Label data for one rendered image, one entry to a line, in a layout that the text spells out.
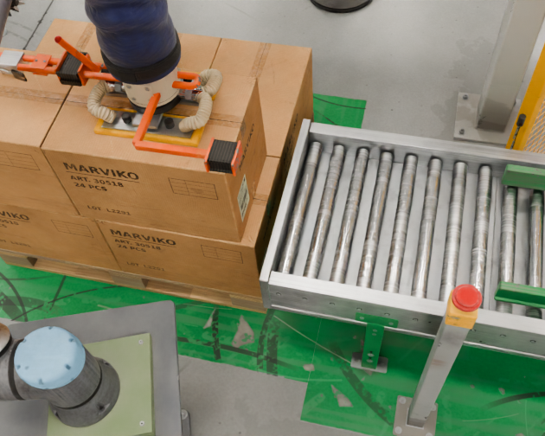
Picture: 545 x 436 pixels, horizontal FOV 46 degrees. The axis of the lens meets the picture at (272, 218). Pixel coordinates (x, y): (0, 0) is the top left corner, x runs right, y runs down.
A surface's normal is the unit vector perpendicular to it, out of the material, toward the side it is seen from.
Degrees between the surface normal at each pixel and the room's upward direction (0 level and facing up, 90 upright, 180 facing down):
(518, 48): 90
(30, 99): 0
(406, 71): 0
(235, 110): 1
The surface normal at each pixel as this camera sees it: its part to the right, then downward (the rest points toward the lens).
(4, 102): -0.07, -0.55
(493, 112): -0.23, 0.83
